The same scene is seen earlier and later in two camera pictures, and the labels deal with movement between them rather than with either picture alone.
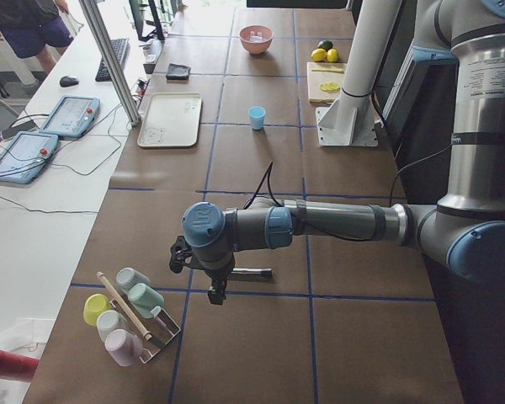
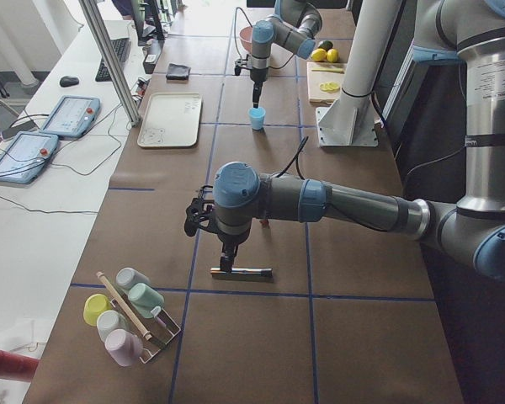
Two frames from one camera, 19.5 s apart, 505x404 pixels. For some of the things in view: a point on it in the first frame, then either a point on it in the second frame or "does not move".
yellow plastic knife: (341, 71) does not move
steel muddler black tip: (252, 272) does not move
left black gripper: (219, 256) -> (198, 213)
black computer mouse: (68, 81) does not move
